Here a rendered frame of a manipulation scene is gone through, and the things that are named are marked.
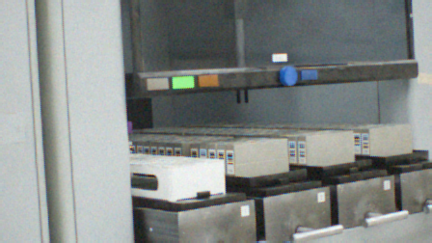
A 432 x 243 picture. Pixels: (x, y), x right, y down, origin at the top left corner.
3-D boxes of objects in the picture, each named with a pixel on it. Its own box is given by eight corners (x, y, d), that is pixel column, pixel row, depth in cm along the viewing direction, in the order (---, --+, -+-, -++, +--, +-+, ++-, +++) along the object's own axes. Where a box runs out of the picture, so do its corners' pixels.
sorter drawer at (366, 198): (107, 199, 194) (104, 157, 194) (159, 191, 203) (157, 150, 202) (359, 233, 137) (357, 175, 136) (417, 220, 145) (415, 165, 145)
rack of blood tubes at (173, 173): (67, 195, 149) (65, 158, 148) (119, 188, 155) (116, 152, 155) (172, 211, 125) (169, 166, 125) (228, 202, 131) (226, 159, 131)
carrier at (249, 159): (282, 175, 146) (280, 138, 145) (290, 175, 144) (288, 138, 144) (226, 183, 139) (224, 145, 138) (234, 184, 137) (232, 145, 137)
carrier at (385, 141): (404, 156, 164) (403, 123, 164) (413, 156, 163) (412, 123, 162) (361, 163, 157) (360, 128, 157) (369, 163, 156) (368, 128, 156)
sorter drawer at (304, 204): (44, 207, 185) (41, 164, 184) (101, 200, 193) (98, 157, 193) (285, 250, 127) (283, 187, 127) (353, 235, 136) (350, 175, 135)
